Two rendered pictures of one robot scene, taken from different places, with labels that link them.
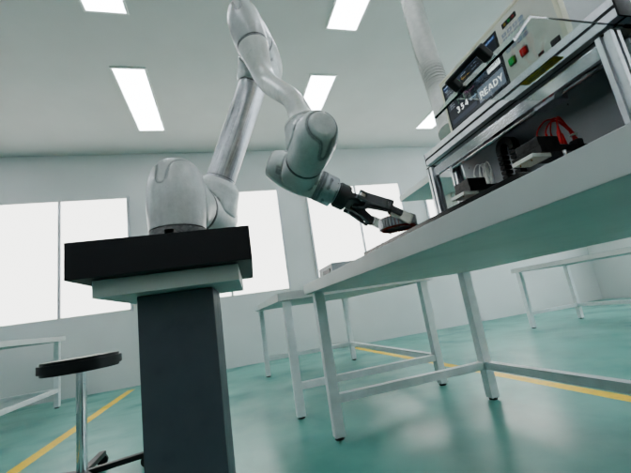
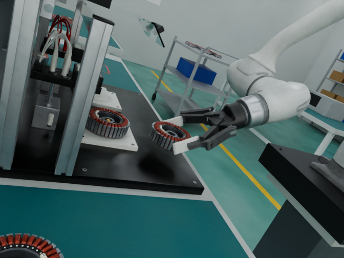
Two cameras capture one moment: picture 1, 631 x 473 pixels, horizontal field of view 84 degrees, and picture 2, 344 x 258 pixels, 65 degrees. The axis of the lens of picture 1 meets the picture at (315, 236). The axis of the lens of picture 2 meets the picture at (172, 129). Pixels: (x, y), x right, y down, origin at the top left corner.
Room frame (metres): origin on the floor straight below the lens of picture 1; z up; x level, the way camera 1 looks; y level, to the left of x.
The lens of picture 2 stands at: (1.65, -0.39, 1.08)
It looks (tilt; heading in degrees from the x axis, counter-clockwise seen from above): 20 degrees down; 167
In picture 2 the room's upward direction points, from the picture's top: 22 degrees clockwise
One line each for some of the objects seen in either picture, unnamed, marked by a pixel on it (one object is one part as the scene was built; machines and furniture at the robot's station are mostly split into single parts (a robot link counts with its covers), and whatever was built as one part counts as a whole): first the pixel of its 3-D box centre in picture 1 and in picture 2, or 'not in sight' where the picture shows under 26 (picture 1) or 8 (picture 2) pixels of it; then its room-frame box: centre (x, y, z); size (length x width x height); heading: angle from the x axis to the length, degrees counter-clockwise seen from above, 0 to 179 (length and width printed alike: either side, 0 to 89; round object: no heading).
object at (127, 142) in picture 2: not in sight; (104, 130); (1.00, -0.41, 0.78); 0.15 x 0.15 x 0.01; 16
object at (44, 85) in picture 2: not in sight; (51, 79); (0.80, -0.62, 0.80); 0.08 x 0.05 x 0.06; 16
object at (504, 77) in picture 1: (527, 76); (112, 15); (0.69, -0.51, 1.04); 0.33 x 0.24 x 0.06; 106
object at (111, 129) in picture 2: not in sight; (107, 122); (1.00, -0.41, 0.80); 0.11 x 0.11 x 0.04
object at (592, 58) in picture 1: (495, 129); (86, 14); (0.91, -0.54, 1.03); 0.62 x 0.01 x 0.03; 16
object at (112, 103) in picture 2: not in sight; (96, 97); (0.76, -0.48, 0.78); 0.15 x 0.15 x 0.01; 16
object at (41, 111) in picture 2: not in sight; (46, 111); (1.04, -0.55, 0.80); 0.08 x 0.05 x 0.06; 16
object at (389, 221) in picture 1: (397, 223); (170, 136); (1.02, -0.25, 0.83); 0.11 x 0.11 x 0.04
